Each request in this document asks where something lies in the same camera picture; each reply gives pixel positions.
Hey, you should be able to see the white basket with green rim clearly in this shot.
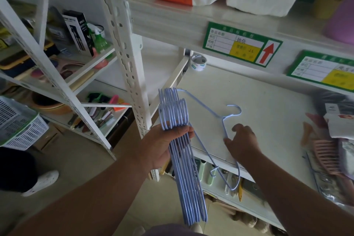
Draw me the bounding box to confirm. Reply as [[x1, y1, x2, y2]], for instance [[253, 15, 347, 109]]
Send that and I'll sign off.
[[0, 95, 50, 151]]

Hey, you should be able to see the brown wooden bowl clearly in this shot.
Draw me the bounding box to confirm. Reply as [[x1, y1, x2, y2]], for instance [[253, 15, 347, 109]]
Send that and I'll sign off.
[[31, 91, 73, 115]]

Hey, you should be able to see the white printed packet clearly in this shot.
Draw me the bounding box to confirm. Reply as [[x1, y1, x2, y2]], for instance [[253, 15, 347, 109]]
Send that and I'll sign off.
[[323, 103, 354, 140]]

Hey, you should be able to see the green spray bottle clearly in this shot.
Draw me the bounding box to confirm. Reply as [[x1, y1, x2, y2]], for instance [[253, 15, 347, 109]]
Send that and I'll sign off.
[[92, 29, 112, 54]]

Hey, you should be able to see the yellow pencil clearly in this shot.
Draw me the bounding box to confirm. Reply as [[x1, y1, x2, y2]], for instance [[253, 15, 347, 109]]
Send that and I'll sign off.
[[237, 177, 244, 202]]

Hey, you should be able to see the slim white metal shelf rack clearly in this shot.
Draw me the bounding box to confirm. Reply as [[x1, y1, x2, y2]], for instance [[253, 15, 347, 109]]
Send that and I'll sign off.
[[0, 0, 134, 160]]

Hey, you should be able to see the white shoe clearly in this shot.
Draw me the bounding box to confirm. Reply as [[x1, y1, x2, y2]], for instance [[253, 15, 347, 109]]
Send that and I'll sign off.
[[21, 170, 60, 197]]

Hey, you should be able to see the heap of small kitchen tools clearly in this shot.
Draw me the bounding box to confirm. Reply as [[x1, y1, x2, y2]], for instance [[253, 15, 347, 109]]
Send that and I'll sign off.
[[68, 93, 131, 134]]

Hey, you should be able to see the person's left hand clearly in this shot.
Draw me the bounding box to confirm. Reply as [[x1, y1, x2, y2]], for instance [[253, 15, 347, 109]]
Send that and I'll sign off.
[[136, 124, 195, 173]]

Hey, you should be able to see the pink comb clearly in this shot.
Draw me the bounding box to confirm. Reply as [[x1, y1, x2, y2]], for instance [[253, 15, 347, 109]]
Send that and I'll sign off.
[[313, 139, 344, 176]]

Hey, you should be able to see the white tape roll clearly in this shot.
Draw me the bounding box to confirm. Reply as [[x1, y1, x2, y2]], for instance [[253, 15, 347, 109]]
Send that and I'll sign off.
[[190, 54, 207, 72]]

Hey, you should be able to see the person's left forearm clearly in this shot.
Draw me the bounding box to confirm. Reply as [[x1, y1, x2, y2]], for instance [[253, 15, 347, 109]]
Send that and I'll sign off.
[[8, 157, 151, 236]]

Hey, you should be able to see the green label with red arrow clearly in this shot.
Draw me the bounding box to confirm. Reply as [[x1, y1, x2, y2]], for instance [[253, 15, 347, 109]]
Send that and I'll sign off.
[[202, 21, 283, 68]]

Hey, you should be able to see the black product box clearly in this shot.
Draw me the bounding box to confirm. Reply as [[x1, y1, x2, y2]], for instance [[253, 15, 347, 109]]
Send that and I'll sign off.
[[62, 10, 95, 57]]

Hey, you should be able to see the person's grey clothing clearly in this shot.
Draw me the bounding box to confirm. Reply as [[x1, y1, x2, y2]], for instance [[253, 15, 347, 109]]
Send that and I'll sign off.
[[143, 223, 206, 236]]

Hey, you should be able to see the pink plastic dish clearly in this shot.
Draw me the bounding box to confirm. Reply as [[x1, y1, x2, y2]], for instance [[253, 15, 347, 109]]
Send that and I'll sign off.
[[92, 47, 110, 69]]

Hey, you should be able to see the bundle of blue wire hangers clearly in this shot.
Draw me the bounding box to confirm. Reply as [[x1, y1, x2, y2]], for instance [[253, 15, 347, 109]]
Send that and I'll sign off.
[[158, 88, 208, 227]]

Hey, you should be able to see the clear plastic wrapped packet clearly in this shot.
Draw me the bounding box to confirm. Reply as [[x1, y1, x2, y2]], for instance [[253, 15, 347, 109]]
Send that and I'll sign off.
[[304, 150, 354, 206]]

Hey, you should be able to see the person's right forearm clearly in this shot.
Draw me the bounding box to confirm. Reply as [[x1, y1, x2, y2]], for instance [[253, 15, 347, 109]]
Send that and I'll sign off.
[[237, 151, 354, 236]]

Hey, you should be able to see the single blue clothes hanger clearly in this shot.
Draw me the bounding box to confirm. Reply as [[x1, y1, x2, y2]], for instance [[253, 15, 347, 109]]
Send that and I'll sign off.
[[176, 89, 243, 191]]

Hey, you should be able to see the black trouser leg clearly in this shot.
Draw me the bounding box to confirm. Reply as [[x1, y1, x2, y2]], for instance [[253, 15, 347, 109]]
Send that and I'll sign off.
[[0, 147, 38, 192]]

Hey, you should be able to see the cardboard box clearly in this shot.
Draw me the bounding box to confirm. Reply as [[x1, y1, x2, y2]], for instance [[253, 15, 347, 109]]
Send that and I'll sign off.
[[33, 123, 65, 152]]

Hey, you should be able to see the green and yellow shelf label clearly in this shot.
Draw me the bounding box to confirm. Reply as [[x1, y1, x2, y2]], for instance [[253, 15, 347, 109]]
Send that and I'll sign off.
[[287, 50, 354, 91]]

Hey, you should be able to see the purple plastic container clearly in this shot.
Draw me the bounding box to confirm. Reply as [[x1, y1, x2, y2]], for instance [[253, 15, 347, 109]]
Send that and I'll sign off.
[[323, 0, 354, 46]]

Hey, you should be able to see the large white metal shelf rack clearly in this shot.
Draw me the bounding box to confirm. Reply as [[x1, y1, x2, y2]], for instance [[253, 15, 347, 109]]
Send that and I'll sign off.
[[91, 0, 354, 231]]

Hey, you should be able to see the person's right hand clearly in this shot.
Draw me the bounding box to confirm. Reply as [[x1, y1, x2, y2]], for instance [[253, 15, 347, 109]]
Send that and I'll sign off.
[[223, 124, 263, 163]]

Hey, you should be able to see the navy tray with yellow rim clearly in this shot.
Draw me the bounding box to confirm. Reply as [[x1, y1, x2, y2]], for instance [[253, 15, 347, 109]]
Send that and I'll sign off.
[[0, 40, 60, 79]]

